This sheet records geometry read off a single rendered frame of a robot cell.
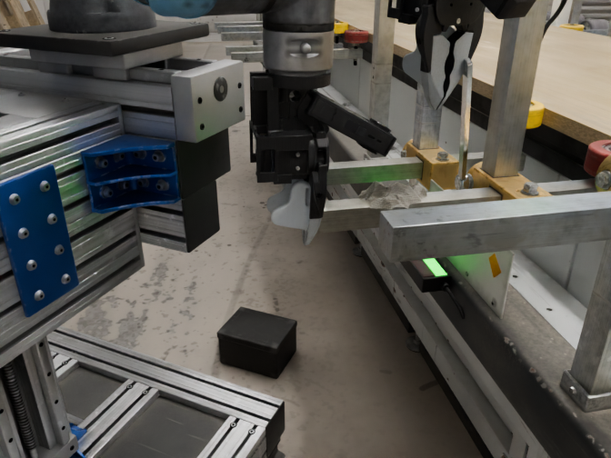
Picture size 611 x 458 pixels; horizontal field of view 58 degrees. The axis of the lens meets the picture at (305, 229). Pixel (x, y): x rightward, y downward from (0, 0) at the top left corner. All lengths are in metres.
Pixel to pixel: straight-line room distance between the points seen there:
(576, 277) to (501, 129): 0.36
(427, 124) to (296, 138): 0.43
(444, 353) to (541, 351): 0.85
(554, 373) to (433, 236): 0.34
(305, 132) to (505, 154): 0.29
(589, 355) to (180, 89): 0.58
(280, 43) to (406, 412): 1.24
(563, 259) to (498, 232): 0.61
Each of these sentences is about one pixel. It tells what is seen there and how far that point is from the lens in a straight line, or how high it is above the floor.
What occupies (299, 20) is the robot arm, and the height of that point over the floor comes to 1.08.
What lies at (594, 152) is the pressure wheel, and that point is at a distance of 0.82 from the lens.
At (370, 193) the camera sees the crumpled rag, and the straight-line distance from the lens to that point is 0.70.
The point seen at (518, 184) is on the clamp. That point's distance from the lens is 0.77.
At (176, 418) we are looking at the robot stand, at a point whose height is 0.21.
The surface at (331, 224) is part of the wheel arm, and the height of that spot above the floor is 0.84.
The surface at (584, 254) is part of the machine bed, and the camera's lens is 1.01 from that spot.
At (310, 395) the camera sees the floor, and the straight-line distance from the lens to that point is 1.66.
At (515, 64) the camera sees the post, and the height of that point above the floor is 1.02.
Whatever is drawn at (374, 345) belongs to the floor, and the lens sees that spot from 1.85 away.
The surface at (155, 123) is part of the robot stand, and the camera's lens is 0.81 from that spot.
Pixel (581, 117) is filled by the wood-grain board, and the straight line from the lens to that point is 1.01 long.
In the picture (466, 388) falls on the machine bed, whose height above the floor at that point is 0.17.
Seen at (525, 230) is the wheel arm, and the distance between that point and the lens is 0.46.
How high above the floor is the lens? 1.14
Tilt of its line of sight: 27 degrees down
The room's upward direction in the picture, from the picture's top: straight up
